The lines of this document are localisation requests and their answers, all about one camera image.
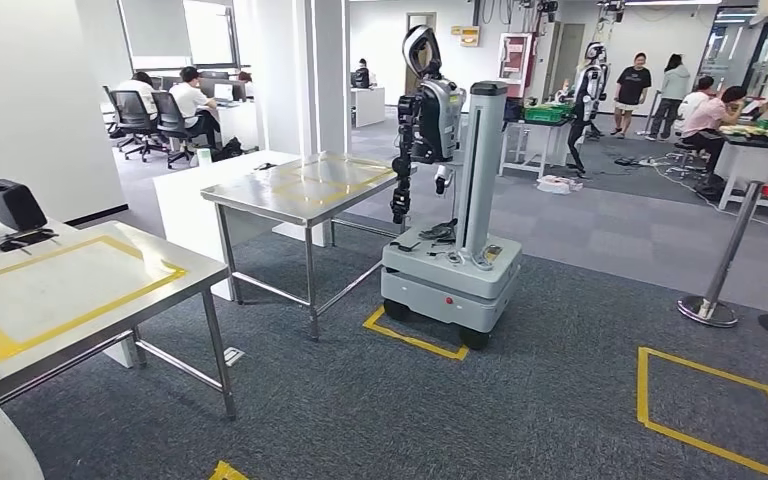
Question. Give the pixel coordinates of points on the computer monitor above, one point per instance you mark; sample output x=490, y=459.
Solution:
x=222, y=86

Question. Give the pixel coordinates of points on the white desk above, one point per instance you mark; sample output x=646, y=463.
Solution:
x=367, y=106

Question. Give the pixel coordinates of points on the steel table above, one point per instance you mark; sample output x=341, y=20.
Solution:
x=291, y=192
x=536, y=136

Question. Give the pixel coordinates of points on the black backpack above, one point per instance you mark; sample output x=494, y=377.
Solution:
x=228, y=149

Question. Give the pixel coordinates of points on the black office chair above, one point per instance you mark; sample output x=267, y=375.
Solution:
x=172, y=126
x=132, y=119

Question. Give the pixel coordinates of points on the steel workbench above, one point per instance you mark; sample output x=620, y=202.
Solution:
x=92, y=278

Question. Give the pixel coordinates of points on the red and white cabinet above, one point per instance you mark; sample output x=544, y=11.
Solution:
x=515, y=66

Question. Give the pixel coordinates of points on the white bag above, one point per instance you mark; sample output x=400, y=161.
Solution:
x=556, y=185

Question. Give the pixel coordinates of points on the black hard case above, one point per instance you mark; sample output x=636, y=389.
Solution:
x=13, y=205

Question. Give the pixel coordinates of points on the white and green cup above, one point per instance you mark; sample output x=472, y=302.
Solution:
x=204, y=158

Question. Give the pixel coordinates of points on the yellow tape frame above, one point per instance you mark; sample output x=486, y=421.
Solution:
x=351, y=190

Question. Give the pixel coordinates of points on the yellow floor tape square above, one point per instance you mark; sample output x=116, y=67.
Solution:
x=225, y=473
x=410, y=341

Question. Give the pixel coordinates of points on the person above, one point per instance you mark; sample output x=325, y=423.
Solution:
x=670, y=93
x=135, y=89
x=361, y=74
x=712, y=122
x=695, y=99
x=632, y=93
x=192, y=99
x=246, y=79

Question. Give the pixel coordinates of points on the floor socket plate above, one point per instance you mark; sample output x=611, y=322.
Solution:
x=233, y=356

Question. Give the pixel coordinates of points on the grey wheeled robot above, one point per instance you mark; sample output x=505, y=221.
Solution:
x=450, y=278

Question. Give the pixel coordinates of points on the black and white humanoid robot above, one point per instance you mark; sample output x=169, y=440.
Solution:
x=589, y=93

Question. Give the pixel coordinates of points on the black headset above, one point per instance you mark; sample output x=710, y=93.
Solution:
x=266, y=166

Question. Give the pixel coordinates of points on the yellow wall sign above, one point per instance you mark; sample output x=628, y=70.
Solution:
x=467, y=36

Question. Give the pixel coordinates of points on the chrome stanchion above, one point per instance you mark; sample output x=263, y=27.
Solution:
x=722, y=265

